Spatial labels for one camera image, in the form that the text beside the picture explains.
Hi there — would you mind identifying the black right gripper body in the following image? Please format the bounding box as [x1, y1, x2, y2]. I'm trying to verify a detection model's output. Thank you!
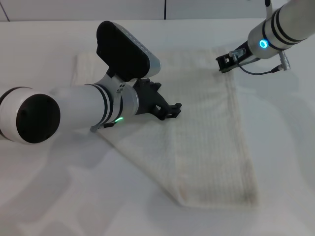
[235, 40, 262, 65]

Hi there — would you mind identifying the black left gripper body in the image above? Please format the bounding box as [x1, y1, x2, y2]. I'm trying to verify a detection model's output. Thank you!
[132, 78, 173, 119]

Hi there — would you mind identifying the white ribbed towel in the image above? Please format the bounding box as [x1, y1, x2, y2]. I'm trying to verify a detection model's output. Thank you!
[71, 47, 260, 207]

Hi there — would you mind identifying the grey plug on left arm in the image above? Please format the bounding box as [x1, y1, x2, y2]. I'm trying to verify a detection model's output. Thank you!
[90, 118, 124, 133]

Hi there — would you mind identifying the silver plug on right gripper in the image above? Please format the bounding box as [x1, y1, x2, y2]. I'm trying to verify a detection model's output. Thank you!
[228, 47, 247, 60]

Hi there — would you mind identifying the grey right arm cable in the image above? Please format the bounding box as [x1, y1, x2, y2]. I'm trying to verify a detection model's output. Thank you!
[236, 64, 282, 74]

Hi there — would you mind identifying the black silver wrist camera box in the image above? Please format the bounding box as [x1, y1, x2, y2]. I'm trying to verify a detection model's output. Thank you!
[95, 21, 162, 83]

